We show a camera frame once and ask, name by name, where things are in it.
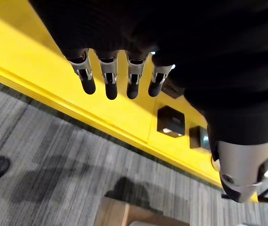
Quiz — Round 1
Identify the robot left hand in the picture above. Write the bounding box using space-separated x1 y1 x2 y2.
28 0 268 204

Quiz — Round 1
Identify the brown cardboard box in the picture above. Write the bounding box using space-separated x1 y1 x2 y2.
93 196 191 226

